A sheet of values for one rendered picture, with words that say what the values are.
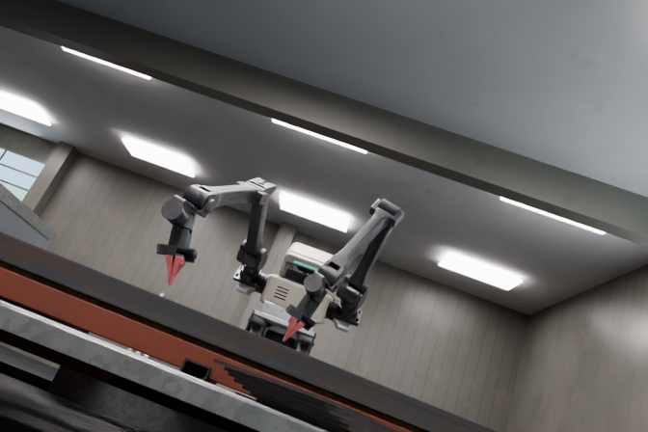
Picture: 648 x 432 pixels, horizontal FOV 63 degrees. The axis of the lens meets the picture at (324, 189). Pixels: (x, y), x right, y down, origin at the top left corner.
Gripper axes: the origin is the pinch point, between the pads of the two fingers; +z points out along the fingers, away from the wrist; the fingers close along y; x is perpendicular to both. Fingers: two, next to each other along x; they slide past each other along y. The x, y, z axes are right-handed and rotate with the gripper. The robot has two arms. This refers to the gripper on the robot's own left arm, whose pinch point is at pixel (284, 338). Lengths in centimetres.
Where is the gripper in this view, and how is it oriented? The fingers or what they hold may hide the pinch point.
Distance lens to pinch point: 171.6
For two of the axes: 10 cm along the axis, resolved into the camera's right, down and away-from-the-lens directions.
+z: -5.5, 7.4, -3.8
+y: 8.1, 5.8, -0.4
